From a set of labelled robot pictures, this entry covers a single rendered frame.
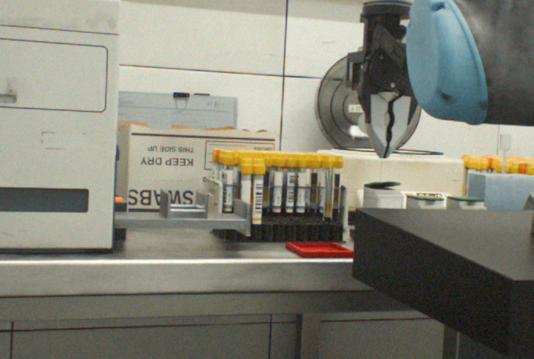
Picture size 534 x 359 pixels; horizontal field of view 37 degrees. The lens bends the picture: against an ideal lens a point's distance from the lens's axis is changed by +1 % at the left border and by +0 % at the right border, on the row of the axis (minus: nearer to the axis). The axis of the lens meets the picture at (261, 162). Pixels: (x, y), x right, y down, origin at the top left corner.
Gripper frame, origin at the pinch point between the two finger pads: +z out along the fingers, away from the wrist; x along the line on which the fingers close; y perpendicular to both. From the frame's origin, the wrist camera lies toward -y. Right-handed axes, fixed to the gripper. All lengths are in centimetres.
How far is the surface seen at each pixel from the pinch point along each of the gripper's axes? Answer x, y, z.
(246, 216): 22.1, -6.3, 8.8
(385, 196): 0.8, -2.2, 6.4
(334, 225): 6.8, 0.8, 10.9
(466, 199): -12.3, -1.7, 6.6
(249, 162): 19.8, 1.1, 2.5
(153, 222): 33.7, -5.9, 9.8
